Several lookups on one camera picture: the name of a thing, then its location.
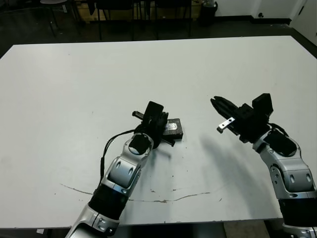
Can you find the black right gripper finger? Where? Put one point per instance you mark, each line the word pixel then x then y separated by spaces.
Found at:
pixel 223 110
pixel 226 101

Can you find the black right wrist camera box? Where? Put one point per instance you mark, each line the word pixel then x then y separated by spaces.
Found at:
pixel 263 104

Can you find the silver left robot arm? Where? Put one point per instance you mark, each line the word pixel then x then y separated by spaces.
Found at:
pixel 119 173

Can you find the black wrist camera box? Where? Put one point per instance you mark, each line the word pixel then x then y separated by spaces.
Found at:
pixel 154 111
pixel 263 104

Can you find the black mesh chair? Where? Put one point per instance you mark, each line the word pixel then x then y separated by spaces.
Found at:
pixel 114 3
pixel 173 3

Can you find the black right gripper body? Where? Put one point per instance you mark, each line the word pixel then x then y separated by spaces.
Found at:
pixel 247 124

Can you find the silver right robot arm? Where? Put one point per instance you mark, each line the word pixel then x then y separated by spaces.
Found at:
pixel 292 171

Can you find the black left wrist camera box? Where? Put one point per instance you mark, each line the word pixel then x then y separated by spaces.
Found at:
pixel 154 111

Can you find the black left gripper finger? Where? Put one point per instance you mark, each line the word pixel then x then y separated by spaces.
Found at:
pixel 164 128
pixel 165 117

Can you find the black box lid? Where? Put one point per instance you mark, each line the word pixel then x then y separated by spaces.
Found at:
pixel 174 127

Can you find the black trash bin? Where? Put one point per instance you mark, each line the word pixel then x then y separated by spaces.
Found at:
pixel 208 13

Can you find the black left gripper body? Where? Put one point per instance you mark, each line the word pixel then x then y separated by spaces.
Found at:
pixel 151 131

